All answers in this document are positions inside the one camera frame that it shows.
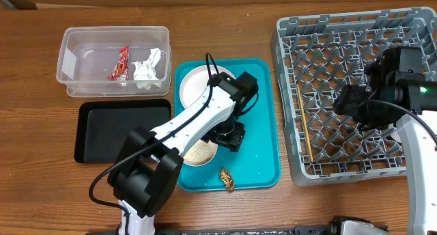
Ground large white plate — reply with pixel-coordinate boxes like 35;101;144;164
179;64;237;110

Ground grey plastic dish rack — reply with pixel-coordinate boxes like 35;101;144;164
271;7;436;186

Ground wooden chopstick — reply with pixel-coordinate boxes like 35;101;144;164
296;85;314;163

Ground black rail at table edge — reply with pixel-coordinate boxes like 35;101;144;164
154;216;389;235

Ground white cup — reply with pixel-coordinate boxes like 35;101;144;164
389;124;401;143

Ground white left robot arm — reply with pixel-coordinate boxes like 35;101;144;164
108;72;259;234

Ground teal plastic tray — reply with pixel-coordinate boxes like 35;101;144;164
178;58;281;191

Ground clear plastic bin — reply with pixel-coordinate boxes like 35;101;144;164
56;26;171;97

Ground brown food scrap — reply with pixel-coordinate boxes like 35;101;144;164
218;168;235;191

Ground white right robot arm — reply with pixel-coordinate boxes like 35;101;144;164
333;46;436;234

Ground red snack wrapper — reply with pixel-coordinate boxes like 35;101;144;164
107;46;130;87

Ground black tray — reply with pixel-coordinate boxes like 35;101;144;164
74;99;171;163

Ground white napkin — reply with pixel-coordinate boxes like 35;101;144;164
132;48;162;89

